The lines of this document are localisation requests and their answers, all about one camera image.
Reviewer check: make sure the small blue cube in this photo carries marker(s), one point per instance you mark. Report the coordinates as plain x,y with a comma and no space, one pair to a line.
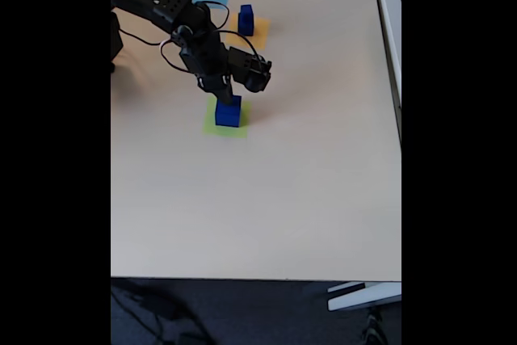
245,11

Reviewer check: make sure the medium blue cube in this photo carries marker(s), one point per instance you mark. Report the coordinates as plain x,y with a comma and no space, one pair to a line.
245,29

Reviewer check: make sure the large blue cube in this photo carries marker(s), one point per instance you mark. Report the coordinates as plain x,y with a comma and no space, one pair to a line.
228,116

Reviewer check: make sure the green paper square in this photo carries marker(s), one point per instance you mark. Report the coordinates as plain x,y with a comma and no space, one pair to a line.
226,132

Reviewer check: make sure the white table foot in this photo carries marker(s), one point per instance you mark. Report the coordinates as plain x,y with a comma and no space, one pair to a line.
363,298

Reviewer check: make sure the white adjacent table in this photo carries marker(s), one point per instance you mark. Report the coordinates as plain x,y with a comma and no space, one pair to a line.
389,26

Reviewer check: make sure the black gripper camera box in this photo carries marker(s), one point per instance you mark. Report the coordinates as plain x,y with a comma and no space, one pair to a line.
250,70

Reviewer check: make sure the orange paper square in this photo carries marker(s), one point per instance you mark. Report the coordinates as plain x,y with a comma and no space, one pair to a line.
260,32

